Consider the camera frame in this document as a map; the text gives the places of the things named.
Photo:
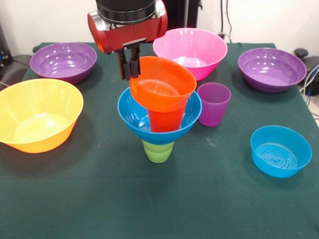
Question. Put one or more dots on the purple plastic cup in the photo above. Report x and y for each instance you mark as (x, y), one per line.
(215, 114)

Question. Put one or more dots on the purple plastic bowl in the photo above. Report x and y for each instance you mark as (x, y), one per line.
(62, 73)
(271, 76)

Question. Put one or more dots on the pink plastic bowl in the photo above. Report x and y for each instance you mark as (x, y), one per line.
(207, 49)

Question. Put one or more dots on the green plastic cup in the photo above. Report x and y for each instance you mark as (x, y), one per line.
(157, 155)

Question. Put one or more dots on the black device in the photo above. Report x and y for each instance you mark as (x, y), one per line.
(5, 57)

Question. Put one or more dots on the orange plastic bowl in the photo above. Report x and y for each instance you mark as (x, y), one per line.
(159, 102)

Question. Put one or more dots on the black round knob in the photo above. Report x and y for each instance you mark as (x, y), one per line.
(301, 52)

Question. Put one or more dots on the yellow plastic bowl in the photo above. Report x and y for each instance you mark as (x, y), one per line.
(37, 129)

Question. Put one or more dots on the orange plastic cup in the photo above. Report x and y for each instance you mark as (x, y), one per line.
(165, 120)

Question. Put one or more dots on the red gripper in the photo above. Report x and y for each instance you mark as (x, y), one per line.
(127, 36)

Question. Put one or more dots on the deep blue plastic bowl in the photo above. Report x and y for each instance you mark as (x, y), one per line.
(192, 117)

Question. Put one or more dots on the low blue plastic bowl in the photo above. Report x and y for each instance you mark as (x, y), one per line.
(274, 168)

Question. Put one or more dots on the dark green table cloth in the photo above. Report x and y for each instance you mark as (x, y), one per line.
(159, 199)

